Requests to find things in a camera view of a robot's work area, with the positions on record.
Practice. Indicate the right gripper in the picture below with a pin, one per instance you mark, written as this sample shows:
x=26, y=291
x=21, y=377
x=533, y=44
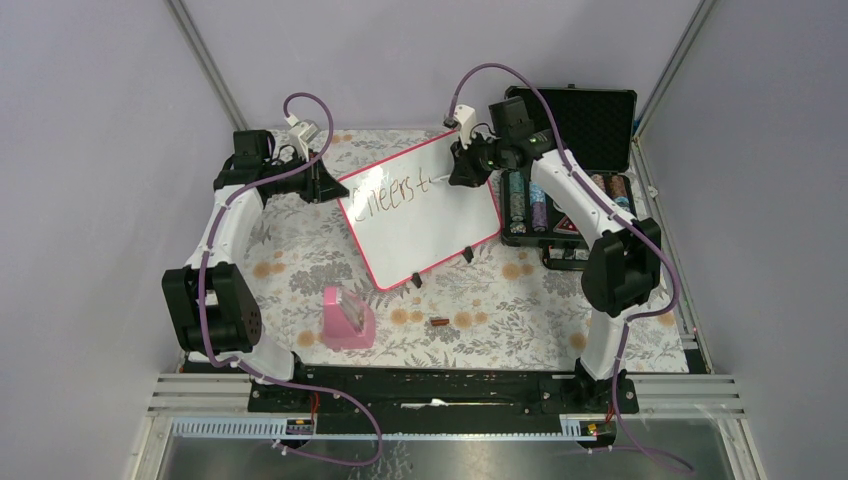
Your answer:
x=464, y=172

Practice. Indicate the pink eraser holder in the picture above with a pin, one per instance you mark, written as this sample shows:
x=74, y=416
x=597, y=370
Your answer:
x=348, y=322

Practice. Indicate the floral tablecloth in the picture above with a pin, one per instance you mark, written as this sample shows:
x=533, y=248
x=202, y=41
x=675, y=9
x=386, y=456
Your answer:
x=506, y=310

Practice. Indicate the white slotted cable duct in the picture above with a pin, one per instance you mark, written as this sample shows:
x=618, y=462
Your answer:
x=257, y=428

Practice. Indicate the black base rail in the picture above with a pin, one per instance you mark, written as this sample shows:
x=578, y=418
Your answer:
x=414, y=400

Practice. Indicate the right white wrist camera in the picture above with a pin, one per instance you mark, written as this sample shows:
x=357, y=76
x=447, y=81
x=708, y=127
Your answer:
x=462, y=119

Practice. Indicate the black poker chip case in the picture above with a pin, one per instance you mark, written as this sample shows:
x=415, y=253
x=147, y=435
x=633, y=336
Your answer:
x=596, y=125

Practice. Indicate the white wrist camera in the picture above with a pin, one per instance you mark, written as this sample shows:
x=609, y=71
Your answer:
x=300, y=134
x=462, y=119

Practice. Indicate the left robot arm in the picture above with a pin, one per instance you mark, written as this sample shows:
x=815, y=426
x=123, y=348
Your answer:
x=213, y=311

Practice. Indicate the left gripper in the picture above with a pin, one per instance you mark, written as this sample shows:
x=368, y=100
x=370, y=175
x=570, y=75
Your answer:
x=320, y=185

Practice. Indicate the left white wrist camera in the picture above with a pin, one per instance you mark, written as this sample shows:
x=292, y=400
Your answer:
x=300, y=134

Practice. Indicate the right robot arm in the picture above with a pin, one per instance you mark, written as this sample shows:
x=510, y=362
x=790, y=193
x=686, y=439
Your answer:
x=623, y=267

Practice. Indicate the pink framed whiteboard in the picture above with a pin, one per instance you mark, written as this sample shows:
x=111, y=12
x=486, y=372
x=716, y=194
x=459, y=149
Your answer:
x=402, y=224

